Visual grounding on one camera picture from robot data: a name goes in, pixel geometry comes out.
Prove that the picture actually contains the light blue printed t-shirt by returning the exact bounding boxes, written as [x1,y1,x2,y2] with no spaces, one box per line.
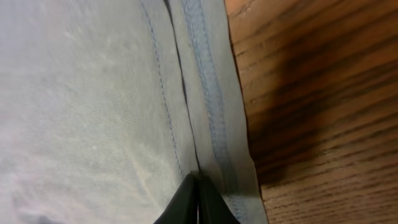
[1,0,267,223]

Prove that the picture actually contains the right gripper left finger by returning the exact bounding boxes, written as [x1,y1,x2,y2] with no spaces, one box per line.
[154,174,198,224]

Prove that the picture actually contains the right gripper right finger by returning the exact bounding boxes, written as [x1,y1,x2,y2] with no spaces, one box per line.
[198,176,240,224]

